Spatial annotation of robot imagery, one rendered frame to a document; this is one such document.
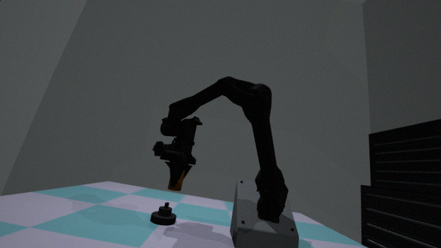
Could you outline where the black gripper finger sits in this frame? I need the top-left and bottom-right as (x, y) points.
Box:
(183, 165), (192, 179)
(165, 162), (186, 187)

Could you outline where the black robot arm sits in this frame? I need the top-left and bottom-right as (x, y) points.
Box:
(160, 76), (288, 223)

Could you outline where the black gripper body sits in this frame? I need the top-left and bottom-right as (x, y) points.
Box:
(160, 135), (196, 165)

